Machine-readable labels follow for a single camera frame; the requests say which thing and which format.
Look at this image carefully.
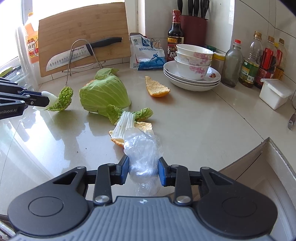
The small cabbage leaf piece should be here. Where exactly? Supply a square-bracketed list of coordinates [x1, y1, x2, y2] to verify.
[33, 86, 73, 111]

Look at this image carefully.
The white-stemmed cabbage leaf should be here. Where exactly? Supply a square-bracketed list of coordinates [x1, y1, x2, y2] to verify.
[106, 105, 153, 140]

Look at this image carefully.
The clear plastic bag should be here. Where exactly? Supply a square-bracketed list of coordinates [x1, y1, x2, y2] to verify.
[124, 127, 162, 196]

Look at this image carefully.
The clear glass jar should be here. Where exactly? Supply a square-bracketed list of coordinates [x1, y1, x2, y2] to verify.
[1, 65, 28, 87]

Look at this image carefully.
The orange label oil jug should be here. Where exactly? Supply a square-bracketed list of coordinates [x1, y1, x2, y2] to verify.
[24, 12, 39, 64]

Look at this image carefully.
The bamboo cutting board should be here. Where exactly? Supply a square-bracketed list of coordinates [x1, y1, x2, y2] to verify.
[38, 2, 131, 77]

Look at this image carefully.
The green cabbage half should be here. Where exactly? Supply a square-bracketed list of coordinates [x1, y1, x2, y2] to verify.
[79, 68, 131, 116]

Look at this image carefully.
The near orange peel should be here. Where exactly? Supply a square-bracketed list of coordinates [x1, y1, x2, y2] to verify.
[108, 122, 154, 147]

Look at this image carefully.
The blue white salt bag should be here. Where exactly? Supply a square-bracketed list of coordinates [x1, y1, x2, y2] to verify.
[129, 33, 166, 70]

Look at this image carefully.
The far orange peel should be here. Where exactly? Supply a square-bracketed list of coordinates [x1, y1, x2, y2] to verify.
[145, 76, 171, 97]

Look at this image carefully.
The white plastic lidded box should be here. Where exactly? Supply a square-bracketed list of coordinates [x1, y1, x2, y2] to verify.
[259, 78, 293, 110]

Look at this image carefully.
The bottom white plate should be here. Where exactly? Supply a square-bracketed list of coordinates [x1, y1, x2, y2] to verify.
[165, 73, 220, 92]

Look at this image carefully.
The white plate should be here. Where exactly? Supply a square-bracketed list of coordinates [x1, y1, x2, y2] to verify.
[165, 73, 220, 92]
[164, 70, 221, 86]
[164, 61, 221, 84]

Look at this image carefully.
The grey glass bottle red cap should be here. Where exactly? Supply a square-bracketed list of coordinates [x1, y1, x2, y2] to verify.
[221, 39, 243, 87]

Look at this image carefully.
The middle white plate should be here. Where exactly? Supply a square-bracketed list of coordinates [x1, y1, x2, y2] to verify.
[164, 70, 221, 86]

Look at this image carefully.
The top white plate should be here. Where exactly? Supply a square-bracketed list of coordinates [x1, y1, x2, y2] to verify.
[164, 61, 221, 84]

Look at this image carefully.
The oil bottle green label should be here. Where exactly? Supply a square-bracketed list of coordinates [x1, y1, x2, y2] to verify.
[239, 31, 263, 88]

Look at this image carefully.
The bottom floral white bowl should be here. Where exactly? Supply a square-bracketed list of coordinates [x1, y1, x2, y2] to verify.
[175, 57, 210, 80]

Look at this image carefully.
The floral white bowl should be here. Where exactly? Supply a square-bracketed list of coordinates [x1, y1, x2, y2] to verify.
[175, 57, 210, 80]
[177, 51, 212, 66]
[176, 44, 214, 60]

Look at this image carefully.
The yellow lid jar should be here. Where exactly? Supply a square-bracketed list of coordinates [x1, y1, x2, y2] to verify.
[211, 52, 226, 74]

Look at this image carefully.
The red label sauce bottle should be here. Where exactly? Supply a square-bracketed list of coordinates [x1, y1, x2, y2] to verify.
[254, 36, 277, 89]

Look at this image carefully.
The dark soy sauce bottle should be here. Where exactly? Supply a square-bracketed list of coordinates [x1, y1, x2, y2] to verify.
[166, 9, 184, 61]

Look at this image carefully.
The middle floral white bowl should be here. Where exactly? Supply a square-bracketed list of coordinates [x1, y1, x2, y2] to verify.
[177, 51, 212, 66]

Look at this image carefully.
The amber bottle far right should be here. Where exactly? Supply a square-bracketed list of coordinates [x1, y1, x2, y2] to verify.
[273, 38, 287, 80]

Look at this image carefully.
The top floral white bowl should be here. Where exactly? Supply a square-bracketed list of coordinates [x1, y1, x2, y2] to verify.
[176, 44, 214, 60]

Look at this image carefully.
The dark red knife block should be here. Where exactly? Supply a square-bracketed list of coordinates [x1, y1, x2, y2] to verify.
[181, 15, 208, 47]

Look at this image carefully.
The metal wire rack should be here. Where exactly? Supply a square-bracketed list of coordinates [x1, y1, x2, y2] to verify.
[66, 38, 116, 84]

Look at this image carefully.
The black-handled santoku knife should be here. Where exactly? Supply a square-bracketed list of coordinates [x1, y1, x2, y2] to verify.
[46, 37, 122, 71]

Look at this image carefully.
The metal spatula grey handle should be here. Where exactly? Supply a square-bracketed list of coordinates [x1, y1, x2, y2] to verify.
[287, 97, 296, 130]

